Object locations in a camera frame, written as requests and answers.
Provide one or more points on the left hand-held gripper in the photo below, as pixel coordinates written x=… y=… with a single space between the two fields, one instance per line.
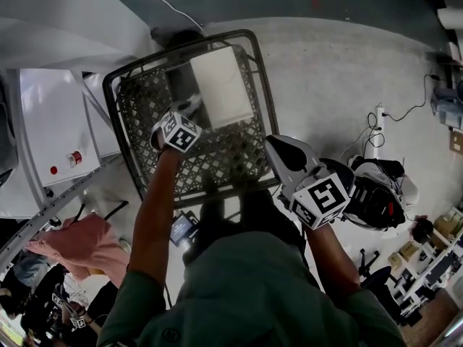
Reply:
x=181 y=132

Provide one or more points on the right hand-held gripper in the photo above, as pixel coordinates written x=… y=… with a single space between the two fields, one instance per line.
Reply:
x=322 y=201

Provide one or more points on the person's right forearm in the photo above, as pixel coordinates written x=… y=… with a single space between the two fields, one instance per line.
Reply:
x=331 y=259

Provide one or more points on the person's left forearm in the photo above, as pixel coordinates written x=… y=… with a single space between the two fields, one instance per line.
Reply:
x=155 y=201

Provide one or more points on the white rectangular box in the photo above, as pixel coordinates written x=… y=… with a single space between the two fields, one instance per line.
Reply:
x=226 y=85

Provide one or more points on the brown cardboard box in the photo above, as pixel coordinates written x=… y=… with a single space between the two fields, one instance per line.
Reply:
x=456 y=142

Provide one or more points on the brown wicker glass-top table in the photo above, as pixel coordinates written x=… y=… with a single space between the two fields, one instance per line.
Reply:
x=231 y=157

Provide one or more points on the black chest-mounted screen device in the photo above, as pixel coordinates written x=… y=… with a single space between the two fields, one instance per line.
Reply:
x=181 y=228

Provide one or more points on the white power strip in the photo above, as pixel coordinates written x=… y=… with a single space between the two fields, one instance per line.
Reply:
x=380 y=116

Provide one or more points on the red and white tape roll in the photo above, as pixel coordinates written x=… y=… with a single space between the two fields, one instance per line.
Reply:
x=74 y=158

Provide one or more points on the red round sticker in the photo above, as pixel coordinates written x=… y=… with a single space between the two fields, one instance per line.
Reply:
x=53 y=170

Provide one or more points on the person's green shirt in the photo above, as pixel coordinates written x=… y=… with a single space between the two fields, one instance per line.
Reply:
x=253 y=295

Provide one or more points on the pink quilted blanket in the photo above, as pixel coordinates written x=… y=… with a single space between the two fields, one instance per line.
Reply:
x=83 y=244

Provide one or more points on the black office chair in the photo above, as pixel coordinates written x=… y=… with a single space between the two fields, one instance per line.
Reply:
x=380 y=284

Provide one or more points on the grey shelf unit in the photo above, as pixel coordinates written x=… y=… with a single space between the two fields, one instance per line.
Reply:
x=446 y=107

